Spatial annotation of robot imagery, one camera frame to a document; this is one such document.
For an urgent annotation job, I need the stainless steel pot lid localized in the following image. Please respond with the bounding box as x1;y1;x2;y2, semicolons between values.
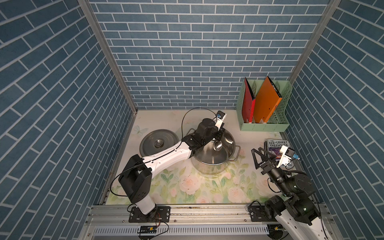
140;129;179;157

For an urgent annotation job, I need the steel ladle black handle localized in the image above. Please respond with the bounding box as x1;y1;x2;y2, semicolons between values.
213;141;223;152

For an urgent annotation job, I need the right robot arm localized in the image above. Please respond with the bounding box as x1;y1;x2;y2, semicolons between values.
251;146;333;240

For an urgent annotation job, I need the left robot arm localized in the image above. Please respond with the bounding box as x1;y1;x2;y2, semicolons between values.
118;111;226;215

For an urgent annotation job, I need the treehouse paperback book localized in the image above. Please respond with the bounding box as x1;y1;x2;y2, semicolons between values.
265;139;292;170

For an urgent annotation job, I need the green plastic file rack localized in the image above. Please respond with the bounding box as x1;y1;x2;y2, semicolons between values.
236;80;293;132

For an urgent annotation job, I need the red folder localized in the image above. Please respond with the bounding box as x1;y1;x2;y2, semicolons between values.
242;78;255;123

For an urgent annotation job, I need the orange folder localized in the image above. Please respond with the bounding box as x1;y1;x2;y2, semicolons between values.
253;76;283;124

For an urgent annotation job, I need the small black circuit board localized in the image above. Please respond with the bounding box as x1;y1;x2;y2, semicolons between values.
138;226;158;235

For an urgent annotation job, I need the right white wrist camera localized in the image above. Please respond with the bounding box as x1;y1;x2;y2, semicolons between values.
277;145;300;168

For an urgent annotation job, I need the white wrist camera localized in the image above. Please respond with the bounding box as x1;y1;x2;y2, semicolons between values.
215;111;227;130
277;145;300;168

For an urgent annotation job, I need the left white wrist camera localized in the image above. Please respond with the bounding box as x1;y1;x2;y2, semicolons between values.
215;111;227;130

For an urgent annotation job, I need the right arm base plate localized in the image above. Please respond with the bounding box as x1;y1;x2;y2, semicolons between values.
248;205;277;222

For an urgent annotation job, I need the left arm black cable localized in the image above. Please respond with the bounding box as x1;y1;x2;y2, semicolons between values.
109;107;218;197

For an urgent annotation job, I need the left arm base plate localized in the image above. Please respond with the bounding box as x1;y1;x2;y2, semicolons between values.
129;206;171;223

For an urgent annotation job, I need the aluminium front rail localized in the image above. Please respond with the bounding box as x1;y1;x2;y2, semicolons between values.
77;203;343;240

